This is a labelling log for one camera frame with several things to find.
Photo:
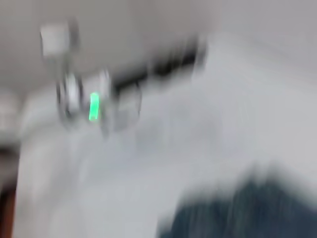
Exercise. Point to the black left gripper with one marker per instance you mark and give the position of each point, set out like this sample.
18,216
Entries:
168,64

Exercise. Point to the blue denim shorts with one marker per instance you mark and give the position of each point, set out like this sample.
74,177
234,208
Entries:
247,210

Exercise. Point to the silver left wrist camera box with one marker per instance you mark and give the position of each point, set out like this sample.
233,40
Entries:
55,39

